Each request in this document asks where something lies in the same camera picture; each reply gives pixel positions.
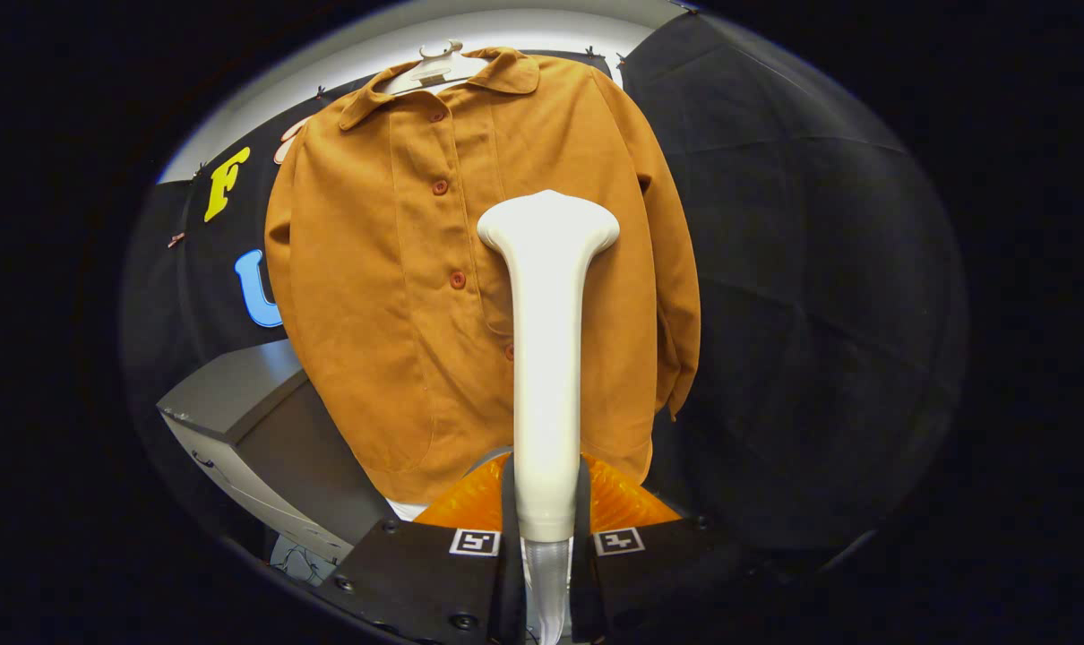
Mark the thin dark cable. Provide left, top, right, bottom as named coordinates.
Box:
left=273, top=537, right=337, bottom=585

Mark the translucent steamer hose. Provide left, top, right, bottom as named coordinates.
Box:
left=522, top=537, right=572, bottom=645

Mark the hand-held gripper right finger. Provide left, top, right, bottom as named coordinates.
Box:
left=569, top=454, right=776, bottom=645

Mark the grey drawer cabinet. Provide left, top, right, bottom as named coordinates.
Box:
left=157, top=339, right=398, bottom=563

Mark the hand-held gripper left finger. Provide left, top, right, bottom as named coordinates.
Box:
left=314, top=452, right=527, bottom=645

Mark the orange button-up shirt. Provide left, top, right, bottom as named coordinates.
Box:
left=264, top=47, right=702, bottom=504

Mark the white clothes hanger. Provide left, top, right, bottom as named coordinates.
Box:
left=383, top=39, right=489, bottom=95

